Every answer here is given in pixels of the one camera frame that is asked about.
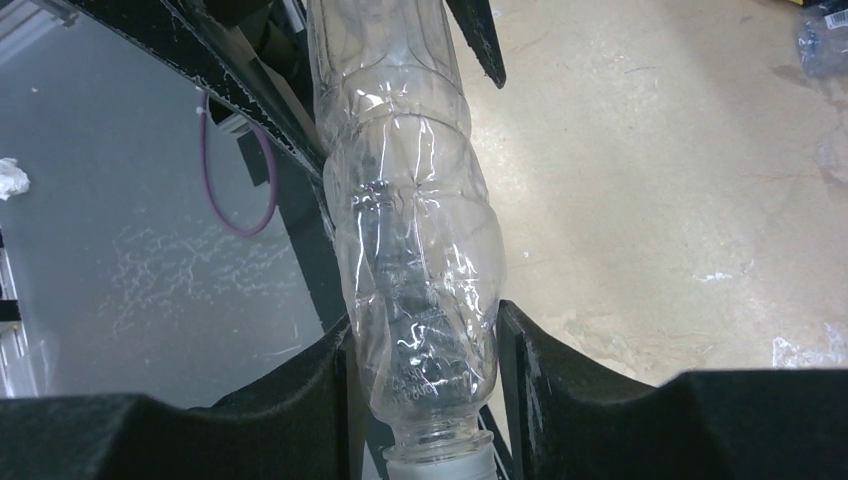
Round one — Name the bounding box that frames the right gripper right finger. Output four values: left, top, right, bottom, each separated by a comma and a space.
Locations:
496, 300, 847, 479

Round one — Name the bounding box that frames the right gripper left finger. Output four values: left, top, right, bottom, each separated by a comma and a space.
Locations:
1, 320, 352, 479

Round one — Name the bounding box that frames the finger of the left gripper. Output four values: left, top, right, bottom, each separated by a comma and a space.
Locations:
72, 1, 325, 179
446, 0, 507, 89

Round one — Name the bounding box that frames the large clear bottle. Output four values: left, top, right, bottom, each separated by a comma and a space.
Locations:
307, 1, 505, 479

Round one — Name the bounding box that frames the crumpled white paper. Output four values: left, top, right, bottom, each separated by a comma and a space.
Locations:
0, 157, 31, 201

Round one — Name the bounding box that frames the purple label bottle near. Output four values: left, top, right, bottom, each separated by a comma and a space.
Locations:
798, 1, 847, 79

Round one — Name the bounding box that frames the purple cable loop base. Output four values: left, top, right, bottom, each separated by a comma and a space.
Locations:
196, 92, 279, 238

